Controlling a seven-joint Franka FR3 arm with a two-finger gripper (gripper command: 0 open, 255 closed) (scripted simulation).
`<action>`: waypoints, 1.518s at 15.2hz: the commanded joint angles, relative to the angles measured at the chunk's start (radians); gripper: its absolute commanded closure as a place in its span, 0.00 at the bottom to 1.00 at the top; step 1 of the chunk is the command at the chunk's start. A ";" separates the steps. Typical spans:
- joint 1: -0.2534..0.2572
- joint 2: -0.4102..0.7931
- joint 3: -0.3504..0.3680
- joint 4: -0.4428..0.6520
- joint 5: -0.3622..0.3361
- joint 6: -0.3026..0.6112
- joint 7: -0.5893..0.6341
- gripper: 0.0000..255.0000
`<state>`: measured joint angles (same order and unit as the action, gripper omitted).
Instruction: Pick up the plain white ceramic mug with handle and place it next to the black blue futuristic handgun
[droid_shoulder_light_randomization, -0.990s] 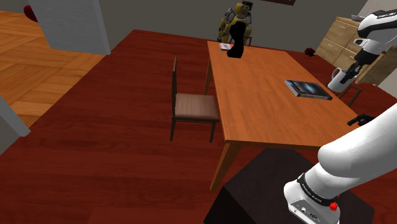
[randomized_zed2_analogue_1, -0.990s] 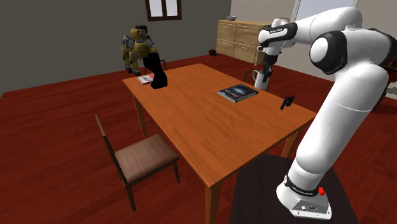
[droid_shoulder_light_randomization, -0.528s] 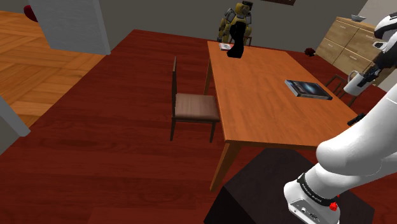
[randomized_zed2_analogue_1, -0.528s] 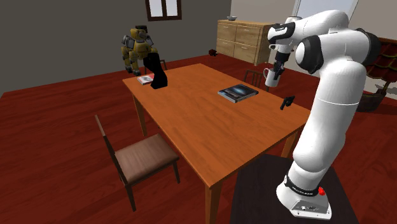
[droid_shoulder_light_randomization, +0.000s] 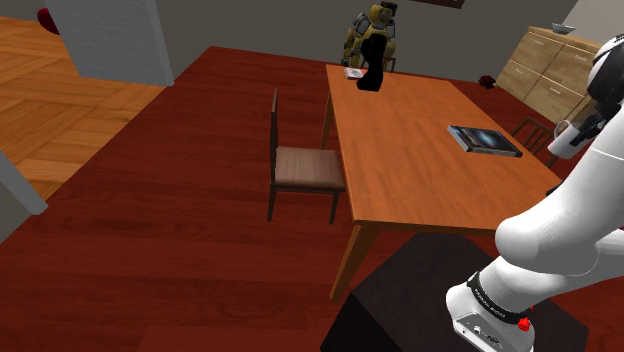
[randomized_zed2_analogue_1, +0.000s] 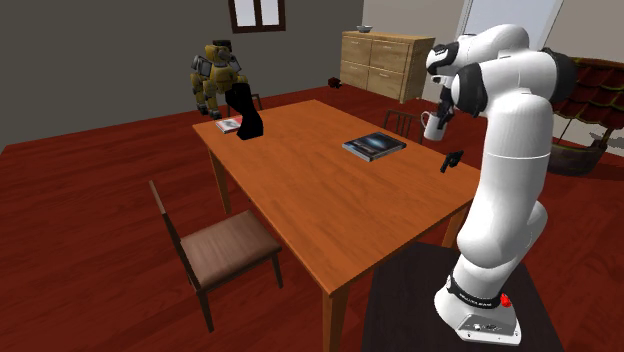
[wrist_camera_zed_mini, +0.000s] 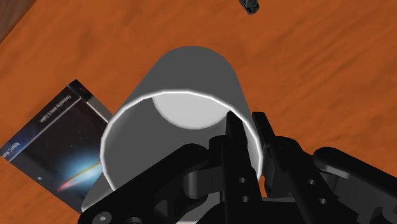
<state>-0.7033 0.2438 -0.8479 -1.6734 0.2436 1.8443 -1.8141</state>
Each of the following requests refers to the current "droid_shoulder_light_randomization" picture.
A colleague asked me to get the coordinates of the white mug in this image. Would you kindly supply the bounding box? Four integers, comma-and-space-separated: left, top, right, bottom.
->
547, 118, 592, 160

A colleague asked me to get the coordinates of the dark slatted wooden chair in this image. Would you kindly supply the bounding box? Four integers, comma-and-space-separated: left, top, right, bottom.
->
510, 116, 560, 170

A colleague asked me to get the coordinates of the light wooden chest of drawers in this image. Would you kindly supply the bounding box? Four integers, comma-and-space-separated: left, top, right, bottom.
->
495, 21, 604, 126

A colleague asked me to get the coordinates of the dark blue book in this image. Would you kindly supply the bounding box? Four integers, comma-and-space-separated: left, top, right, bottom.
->
446, 124, 524, 159

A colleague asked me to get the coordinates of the wooden dining table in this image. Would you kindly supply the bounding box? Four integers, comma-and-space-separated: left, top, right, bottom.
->
320, 63, 565, 303

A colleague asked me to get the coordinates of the wooden chair behind vase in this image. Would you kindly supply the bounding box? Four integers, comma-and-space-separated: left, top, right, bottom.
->
359, 55, 398, 74

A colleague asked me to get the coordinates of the black curved vase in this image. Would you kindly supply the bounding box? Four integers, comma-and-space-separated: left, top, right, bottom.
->
356, 32, 389, 93

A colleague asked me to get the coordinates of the yellow grey robot figure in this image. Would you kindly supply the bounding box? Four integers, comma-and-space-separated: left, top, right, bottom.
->
340, 0, 399, 69

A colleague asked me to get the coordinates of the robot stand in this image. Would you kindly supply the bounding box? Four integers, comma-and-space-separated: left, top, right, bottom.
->
319, 232, 591, 352

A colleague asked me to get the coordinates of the brown cushioned wooden chair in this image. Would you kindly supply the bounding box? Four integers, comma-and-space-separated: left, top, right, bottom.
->
266, 88, 348, 226

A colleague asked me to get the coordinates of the dark red round seat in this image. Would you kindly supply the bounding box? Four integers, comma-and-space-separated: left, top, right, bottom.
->
35, 6, 61, 37

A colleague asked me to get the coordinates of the dark wall picture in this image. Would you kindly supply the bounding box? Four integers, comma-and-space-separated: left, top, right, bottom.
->
408, 0, 465, 10

